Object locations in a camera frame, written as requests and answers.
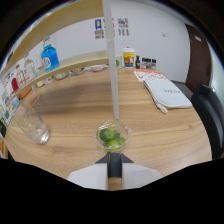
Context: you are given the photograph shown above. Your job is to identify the glass bowl of limes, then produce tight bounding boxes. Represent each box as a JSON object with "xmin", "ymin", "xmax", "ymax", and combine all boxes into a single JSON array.
[{"xmin": 94, "ymin": 119, "xmax": 132, "ymax": 154}]

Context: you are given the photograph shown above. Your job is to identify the green lime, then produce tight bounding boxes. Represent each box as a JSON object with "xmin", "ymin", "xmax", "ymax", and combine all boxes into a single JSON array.
[
  {"xmin": 99, "ymin": 127, "xmax": 115, "ymax": 143},
  {"xmin": 106, "ymin": 139, "xmax": 121, "ymax": 150},
  {"xmin": 115, "ymin": 135, "xmax": 127, "ymax": 146}
]

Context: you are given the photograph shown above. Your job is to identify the clear bottle red label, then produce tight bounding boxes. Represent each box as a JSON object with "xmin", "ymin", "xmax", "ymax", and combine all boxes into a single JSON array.
[{"xmin": 23, "ymin": 53, "xmax": 38, "ymax": 83}]

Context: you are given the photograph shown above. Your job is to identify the white cup green print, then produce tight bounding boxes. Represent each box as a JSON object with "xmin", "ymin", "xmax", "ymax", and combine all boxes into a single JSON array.
[{"xmin": 114, "ymin": 54, "xmax": 123, "ymax": 70}]

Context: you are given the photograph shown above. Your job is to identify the clear drinking glass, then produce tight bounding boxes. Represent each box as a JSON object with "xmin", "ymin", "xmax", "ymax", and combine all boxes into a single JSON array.
[{"xmin": 13, "ymin": 97, "xmax": 51, "ymax": 145}]

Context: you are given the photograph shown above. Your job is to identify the white folded cloth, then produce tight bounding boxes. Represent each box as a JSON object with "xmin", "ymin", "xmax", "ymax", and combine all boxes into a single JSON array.
[{"xmin": 143, "ymin": 78, "xmax": 194, "ymax": 114}]

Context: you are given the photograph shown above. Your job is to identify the black armchair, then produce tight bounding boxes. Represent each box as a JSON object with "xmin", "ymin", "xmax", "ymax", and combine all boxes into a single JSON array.
[{"xmin": 190, "ymin": 82, "xmax": 224, "ymax": 160}]

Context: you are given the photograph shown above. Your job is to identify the orange printed paper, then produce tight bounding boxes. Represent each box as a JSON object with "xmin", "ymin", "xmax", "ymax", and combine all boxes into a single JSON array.
[{"xmin": 133, "ymin": 68, "xmax": 168, "ymax": 83}]

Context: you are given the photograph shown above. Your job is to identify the white bowl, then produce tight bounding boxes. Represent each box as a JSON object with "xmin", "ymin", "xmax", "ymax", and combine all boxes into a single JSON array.
[
  {"xmin": 89, "ymin": 64, "xmax": 106, "ymax": 72},
  {"xmin": 70, "ymin": 67, "xmax": 86, "ymax": 75}
]

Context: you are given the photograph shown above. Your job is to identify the white wooden two-tier rack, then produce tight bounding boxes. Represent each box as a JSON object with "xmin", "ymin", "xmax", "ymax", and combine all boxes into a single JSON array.
[{"xmin": 1, "ymin": 0, "xmax": 120, "ymax": 122}]

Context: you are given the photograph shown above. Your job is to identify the clear bottle orange label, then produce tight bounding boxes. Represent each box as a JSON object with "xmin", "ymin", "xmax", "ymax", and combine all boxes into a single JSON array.
[{"xmin": 15, "ymin": 64, "xmax": 27, "ymax": 88}]

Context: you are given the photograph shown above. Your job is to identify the blue liquid bottle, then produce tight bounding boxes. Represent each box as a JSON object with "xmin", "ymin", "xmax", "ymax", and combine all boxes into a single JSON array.
[{"xmin": 40, "ymin": 35, "xmax": 60, "ymax": 73}]

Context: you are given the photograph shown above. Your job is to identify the red white wall poster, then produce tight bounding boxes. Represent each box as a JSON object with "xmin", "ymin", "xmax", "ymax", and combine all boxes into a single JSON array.
[{"xmin": 103, "ymin": 17, "xmax": 116, "ymax": 38}]

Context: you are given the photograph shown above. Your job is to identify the colourful wall poster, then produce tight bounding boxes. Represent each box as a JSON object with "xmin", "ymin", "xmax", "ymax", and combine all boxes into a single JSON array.
[{"xmin": 117, "ymin": 17, "xmax": 130, "ymax": 37}]

